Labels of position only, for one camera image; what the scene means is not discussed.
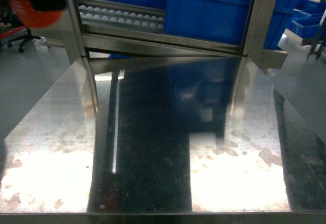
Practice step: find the stainless steel roller rack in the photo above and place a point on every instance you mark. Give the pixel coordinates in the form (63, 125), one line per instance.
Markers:
(79, 35)

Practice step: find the orange cylindrical capacitor 4680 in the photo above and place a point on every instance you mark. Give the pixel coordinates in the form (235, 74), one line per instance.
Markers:
(31, 17)

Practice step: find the black office chair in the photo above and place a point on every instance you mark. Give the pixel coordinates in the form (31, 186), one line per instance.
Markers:
(12, 30)

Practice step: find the large blue plastic bin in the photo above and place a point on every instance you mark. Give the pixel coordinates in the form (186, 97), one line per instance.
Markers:
(214, 20)

